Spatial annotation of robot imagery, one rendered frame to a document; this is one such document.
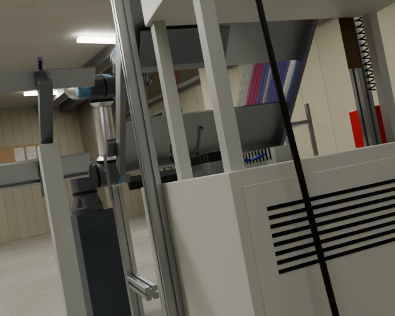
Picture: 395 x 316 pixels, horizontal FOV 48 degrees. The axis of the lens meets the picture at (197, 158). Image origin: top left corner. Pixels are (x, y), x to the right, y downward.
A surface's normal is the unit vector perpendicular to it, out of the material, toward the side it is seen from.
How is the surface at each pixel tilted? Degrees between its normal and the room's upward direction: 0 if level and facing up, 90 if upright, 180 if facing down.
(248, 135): 133
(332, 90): 90
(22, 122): 90
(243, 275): 90
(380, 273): 90
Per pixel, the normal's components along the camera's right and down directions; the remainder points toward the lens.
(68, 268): 0.43, -0.11
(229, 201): -0.92, 0.15
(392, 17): -0.81, 0.12
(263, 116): 0.38, 0.59
